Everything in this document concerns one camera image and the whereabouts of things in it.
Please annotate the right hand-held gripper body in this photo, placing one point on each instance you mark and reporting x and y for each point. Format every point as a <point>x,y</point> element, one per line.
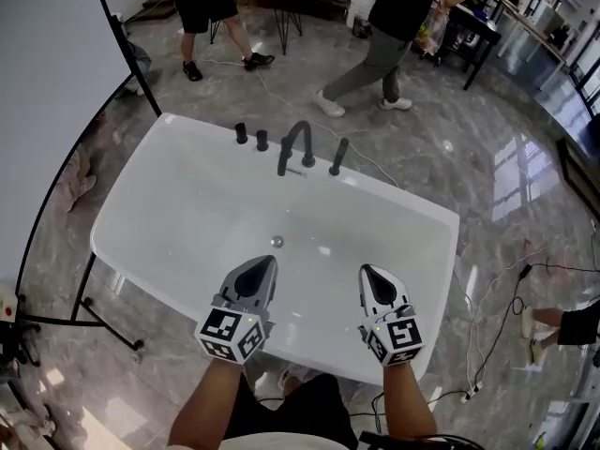
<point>398,338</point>

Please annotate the person's right forearm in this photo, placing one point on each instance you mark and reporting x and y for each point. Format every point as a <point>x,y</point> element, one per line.
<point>408,401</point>

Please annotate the black square table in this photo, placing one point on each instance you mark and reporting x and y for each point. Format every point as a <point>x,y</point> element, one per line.
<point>483,31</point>

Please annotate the white bathtub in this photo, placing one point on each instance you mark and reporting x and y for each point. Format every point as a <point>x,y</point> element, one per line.
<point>197,214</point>

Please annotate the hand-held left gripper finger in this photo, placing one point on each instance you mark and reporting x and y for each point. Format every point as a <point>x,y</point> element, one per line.
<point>234,293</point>
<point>274,284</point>

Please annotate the black curved faucet spout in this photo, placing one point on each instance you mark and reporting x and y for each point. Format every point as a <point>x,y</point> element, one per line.
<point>300,129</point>

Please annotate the person's left forearm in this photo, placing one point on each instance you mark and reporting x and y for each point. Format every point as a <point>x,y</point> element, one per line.
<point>211,401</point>

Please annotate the white panel with black frame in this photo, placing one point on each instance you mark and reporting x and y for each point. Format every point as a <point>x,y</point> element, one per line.
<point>51,87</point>

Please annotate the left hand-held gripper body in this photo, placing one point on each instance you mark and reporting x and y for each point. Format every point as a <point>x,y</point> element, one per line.
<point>229,333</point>

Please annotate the black faucet knob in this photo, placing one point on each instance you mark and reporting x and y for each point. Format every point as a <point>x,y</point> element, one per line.
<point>261,140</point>
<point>241,133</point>

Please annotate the clear plastic bag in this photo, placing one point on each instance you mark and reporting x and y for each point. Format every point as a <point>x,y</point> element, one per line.
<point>433,28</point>

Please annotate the person's black shorts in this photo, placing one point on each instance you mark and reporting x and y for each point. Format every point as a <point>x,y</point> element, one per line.
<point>309,406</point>

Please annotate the long wooden counter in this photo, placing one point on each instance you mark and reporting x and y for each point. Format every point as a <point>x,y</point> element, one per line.
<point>539,31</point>

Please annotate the silver bathtub drain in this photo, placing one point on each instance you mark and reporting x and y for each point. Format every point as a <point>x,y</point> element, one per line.
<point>277,240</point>

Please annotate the white power strip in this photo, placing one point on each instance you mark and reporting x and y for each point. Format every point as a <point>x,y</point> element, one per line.
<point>470,394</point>

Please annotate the black metal stand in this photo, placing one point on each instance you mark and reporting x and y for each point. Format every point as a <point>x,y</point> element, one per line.
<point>94,314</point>

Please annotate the white box with red button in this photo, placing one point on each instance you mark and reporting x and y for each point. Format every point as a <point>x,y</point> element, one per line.
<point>7,303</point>

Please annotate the black equipment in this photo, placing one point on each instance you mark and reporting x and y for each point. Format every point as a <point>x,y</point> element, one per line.
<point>16,349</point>

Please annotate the table with hairpin legs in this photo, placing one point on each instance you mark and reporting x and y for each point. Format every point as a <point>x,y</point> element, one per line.
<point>286,21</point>

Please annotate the black shower head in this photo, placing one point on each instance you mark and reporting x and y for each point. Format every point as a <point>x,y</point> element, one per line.
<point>340,153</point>

